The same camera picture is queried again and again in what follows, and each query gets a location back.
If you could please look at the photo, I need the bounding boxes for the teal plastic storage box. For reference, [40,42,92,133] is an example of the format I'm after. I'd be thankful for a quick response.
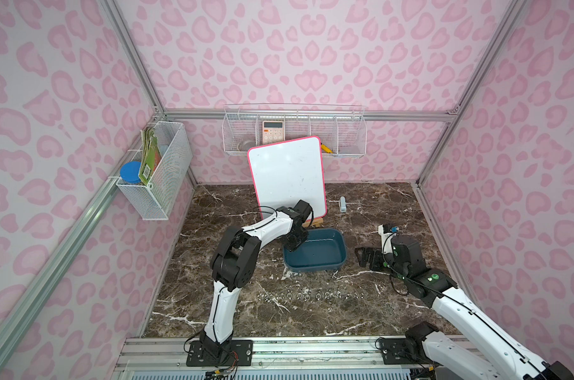
[283,228,347,273]

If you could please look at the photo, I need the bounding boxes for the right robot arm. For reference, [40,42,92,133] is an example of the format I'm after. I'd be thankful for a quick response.
[355,228,574,379]

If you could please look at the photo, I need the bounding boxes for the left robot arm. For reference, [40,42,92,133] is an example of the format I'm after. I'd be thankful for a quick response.
[199,199,314,361]

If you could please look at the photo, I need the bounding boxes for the wooden easel stand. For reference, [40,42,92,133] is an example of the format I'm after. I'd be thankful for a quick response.
[312,218,324,228]

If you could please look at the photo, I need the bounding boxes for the pink framed whiteboard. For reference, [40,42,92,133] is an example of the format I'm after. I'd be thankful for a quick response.
[247,136,328,219]

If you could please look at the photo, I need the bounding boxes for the yellow marker pen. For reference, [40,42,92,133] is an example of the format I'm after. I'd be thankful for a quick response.
[321,144,334,155]

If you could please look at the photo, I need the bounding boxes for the pink calculator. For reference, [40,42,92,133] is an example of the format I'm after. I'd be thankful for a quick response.
[262,120,285,145]

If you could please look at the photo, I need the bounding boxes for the metal bowl in basket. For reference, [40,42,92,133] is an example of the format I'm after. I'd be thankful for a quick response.
[238,139,256,151]

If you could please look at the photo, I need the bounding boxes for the white mesh side basket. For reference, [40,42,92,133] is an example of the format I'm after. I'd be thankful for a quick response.
[117,121,193,221]

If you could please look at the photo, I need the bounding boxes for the green paper packets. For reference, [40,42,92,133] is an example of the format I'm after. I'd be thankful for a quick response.
[139,127,162,185]

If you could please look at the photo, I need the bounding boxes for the blue round lid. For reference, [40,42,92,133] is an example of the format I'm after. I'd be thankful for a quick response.
[120,161,141,185]

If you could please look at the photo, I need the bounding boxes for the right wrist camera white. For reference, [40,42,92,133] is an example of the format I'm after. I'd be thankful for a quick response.
[378,223,400,245]

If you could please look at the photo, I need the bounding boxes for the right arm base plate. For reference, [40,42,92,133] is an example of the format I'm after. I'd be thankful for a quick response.
[374,337,441,367]

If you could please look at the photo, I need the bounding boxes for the white wire wall basket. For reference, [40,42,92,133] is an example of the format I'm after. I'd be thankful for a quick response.
[221,104,368,158]

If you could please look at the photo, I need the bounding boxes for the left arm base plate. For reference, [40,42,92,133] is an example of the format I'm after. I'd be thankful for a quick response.
[186,340,254,367]

